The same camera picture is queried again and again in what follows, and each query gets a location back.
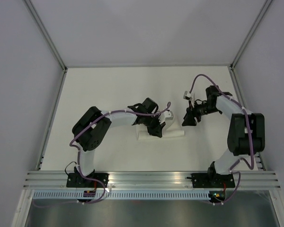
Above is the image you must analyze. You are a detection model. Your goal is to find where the aluminium front rail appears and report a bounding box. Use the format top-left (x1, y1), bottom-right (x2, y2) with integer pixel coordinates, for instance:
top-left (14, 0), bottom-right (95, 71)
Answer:
top-left (23, 171), bottom-right (281, 191)

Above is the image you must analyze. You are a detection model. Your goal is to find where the right aluminium frame post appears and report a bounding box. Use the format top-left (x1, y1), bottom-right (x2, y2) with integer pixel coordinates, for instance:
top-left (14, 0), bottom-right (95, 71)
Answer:
top-left (229, 0), bottom-right (274, 70)

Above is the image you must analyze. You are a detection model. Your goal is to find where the left aluminium frame post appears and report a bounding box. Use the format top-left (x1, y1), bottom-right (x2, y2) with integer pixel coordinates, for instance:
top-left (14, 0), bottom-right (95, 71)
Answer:
top-left (23, 0), bottom-right (67, 72)

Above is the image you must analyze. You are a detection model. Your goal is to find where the right side aluminium rail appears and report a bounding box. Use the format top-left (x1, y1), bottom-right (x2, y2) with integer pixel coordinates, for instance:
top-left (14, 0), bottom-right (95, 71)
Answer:
top-left (228, 66), bottom-right (267, 171)

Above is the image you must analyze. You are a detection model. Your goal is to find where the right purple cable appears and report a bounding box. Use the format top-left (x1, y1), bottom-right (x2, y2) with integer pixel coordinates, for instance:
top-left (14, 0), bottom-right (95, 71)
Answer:
top-left (188, 74), bottom-right (256, 206)

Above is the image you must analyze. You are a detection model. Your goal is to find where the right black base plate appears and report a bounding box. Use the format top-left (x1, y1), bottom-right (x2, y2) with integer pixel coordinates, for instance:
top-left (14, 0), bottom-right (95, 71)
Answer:
top-left (191, 173), bottom-right (235, 189)

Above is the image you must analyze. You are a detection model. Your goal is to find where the aluminium rail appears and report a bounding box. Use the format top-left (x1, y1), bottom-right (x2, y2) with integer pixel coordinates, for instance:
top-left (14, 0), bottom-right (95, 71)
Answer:
top-left (35, 69), bottom-right (68, 171)
top-left (23, 171), bottom-right (281, 191)
top-left (228, 66), bottom-right (267, 171)

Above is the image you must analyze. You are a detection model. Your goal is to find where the aluminium frame post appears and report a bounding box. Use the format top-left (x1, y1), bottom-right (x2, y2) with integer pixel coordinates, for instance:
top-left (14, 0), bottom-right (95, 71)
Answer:
top-left (23, 0), bottom-right (67, 72)
top-left (229, 0), bottom-right (274, 70)

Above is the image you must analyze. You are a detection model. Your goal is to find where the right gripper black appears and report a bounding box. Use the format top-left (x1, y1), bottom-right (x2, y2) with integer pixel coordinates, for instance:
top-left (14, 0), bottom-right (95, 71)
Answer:
top-left (181, 100), bottom-right (219, 127)

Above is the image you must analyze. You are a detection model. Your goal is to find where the white slotted cable duct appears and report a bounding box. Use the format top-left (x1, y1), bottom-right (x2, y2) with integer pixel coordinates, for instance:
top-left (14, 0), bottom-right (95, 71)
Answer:
top-left (33, 190), bottom-right (210, 200)

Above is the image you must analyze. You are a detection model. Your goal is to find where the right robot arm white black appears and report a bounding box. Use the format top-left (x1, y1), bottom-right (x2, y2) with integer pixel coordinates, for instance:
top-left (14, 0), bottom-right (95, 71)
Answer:
top-left (182, 86), bottom-right (265, 187)

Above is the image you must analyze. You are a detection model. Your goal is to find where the purple cable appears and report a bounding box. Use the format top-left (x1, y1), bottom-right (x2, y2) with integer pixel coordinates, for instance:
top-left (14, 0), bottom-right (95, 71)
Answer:
top-left (32, 101), bottom-right (172, 209)
top-left (188, 74), bottom-right (256, 206)

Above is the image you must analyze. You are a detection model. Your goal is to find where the white cloth napkin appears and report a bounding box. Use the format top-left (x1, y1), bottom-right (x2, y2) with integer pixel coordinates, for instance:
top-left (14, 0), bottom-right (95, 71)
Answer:
top-left (135, 116), bottom-right (185, 140)

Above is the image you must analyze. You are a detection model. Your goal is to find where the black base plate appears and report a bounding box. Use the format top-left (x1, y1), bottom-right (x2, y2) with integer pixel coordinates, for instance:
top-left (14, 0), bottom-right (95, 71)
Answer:
top-left (66, 173), bottom-right (109, 188)
top-left (191, 173), bottom-right (235, 189)

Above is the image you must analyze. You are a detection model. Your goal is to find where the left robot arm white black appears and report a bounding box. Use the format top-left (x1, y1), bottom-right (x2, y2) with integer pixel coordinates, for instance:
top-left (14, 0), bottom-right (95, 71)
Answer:
top-left (69, 98), bottom-right (171, 187)

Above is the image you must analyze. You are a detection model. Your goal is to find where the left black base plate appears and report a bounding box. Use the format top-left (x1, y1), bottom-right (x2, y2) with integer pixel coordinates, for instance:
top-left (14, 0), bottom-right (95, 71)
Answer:
top-left (66, 173), bottom-right (109, 188)

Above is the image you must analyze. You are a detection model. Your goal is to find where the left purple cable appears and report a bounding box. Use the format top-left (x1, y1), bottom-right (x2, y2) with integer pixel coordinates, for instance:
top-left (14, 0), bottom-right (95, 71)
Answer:
top-left (32, 101), bottom-right (172, 209)

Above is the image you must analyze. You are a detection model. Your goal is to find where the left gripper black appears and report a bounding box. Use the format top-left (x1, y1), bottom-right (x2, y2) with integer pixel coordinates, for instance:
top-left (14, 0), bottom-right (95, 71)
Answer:
top-left (143, 114), bottom-right (166, 139)

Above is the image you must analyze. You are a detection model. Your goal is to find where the left side aluminium rail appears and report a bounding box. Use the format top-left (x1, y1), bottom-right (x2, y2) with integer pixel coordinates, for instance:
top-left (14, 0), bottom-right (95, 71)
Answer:
top-left (35, 69), bottom-right (68, 171)

